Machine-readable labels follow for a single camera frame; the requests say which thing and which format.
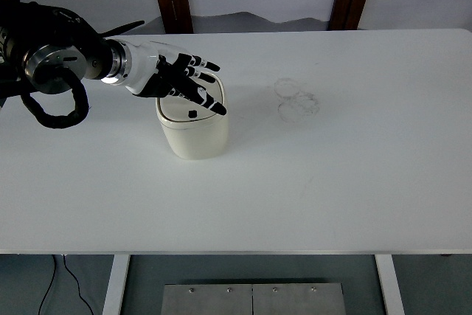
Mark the thin black cable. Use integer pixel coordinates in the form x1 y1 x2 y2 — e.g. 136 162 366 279
61 255 95 315
38 255 58 315

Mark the white table leg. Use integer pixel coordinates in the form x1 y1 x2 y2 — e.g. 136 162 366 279
101 255 131 315
375 255 406 315

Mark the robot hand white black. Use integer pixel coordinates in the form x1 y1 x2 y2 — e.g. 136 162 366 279
124 40 227 116

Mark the cream plastic trash bin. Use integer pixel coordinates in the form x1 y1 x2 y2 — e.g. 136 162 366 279
155 71 229 161

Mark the grey metal plate with screws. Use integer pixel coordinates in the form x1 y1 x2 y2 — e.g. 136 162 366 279
160 282 346 315

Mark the cream trash bin lid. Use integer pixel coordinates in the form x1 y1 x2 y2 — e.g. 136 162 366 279
157 71 226 125

